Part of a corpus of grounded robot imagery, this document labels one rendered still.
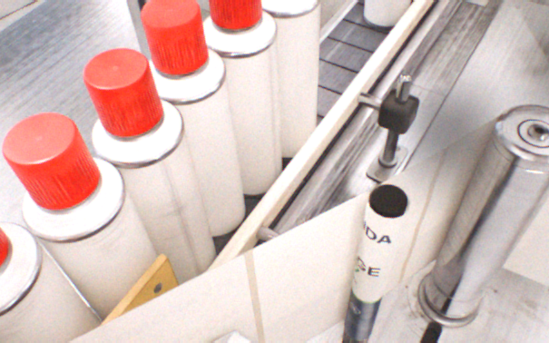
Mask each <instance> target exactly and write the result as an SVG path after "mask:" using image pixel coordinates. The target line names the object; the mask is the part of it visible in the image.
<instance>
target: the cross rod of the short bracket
mask: <svg viewBox="0 0 549 343"><path fill-rule="evenodd" d="M383 100H384V99H382V98H379V97H377V96H375V95H372V94H370V93H365V92H361V93H360V94H359V96H358V103H361V104H364V106H366V107H368V108H370V109H373V110H375V111H378V112H379V107H380V104H381V103H382V101H383Z"/></svg>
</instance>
